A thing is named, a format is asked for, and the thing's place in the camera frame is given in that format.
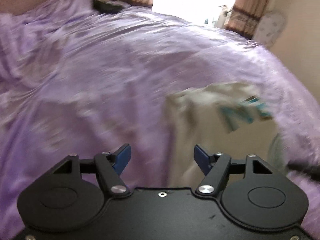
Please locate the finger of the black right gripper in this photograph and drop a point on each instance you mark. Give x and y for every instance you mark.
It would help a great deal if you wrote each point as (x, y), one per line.
(313, 171)

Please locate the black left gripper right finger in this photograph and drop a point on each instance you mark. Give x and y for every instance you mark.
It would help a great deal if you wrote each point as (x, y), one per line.
(250, 191)

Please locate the purple bed sheet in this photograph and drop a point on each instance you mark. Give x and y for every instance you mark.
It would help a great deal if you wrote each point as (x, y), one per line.
(77, 81)

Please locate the white patterned pillow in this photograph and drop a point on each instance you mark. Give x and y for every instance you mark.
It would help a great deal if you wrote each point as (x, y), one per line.
(269, 28)

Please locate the white printed t-shirt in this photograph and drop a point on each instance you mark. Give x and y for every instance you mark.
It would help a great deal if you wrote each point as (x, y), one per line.
(228, 118)

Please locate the white bottle at window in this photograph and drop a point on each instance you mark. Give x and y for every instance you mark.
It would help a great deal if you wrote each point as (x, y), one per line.
(223, 17)

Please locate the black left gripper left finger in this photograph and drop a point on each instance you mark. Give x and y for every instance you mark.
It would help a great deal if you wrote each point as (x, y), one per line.
(74, 191)

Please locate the black object on bed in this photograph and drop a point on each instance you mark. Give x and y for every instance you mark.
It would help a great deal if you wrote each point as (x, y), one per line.
(106, 8)

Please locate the right brown striped curtain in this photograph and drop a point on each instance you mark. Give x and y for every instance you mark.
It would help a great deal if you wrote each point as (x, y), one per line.
(245, 16)

